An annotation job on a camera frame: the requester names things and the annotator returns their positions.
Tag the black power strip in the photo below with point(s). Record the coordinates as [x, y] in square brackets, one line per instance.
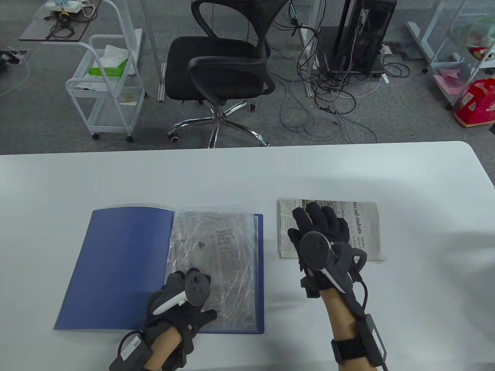
[13, 56]

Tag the white power adapter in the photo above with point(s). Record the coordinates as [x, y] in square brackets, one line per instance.
[385, 49]

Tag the dark side table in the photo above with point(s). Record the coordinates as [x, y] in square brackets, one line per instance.
[38, 29]

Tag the white cloth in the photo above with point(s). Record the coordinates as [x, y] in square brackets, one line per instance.
[114, 52]

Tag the grey round hand controller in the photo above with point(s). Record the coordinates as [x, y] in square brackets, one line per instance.
[197, 286]
[315, 249]

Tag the person's left forearm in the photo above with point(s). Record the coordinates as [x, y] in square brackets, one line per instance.
[162, 353]

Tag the newspaper with green building photo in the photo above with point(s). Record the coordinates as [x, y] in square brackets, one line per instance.
[367, 232]

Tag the black office chair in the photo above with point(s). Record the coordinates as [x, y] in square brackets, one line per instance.
[212, 65]

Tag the red plush toy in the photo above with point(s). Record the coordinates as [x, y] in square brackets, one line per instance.
[479, 52]

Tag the metal pole stand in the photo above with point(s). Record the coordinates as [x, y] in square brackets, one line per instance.
[151, 34]

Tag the white wheeled cart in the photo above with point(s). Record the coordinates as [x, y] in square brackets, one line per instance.
[101, 116]

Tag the red bag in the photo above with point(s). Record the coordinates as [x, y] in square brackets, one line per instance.
[477, 104]

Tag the blue file folder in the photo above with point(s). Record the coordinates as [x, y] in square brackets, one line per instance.
[116, 270]

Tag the pink paper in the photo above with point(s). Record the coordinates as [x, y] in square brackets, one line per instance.
[448, 85]

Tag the white shelf rack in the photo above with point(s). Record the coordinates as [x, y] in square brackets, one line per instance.
[470, 83]

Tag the green plastic bag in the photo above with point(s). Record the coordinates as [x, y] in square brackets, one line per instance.
[477, 31]

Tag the person's left hand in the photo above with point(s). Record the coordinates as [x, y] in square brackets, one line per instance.
[174, 320]

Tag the white device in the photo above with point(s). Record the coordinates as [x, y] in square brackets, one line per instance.
[67, 4]

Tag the person's right hand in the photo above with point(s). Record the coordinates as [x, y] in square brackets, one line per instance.
[323, 220]

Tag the person's right forearm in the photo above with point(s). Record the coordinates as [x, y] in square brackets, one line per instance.
[340, 320]

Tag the white desk frame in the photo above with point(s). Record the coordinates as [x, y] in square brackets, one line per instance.
[413, 29]

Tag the white desk leg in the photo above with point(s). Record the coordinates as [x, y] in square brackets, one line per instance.
[314, 11]

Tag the black wrist sensor box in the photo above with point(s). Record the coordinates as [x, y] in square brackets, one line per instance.
[131, 349]
[373, 336]

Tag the green packet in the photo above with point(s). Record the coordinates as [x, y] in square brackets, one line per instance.
[108, 71]

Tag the black computer tower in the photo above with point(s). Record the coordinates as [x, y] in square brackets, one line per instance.
[367, 34]

